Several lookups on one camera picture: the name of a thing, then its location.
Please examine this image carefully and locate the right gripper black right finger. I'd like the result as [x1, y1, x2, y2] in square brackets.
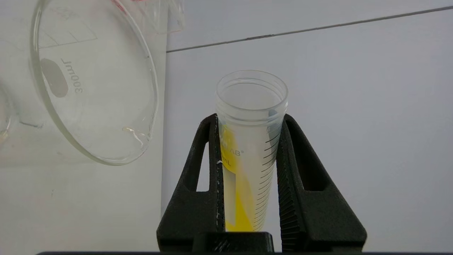
[276, 113, 367, 253]

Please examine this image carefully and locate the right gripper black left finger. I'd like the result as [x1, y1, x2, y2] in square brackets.
[157, 113, 227, 253]

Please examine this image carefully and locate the test tube with yellow pigment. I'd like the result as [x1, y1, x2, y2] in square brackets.
[215, 70, 289, 232]

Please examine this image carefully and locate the clear glass beaker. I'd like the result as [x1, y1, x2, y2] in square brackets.
[0, 0, 167, 167]

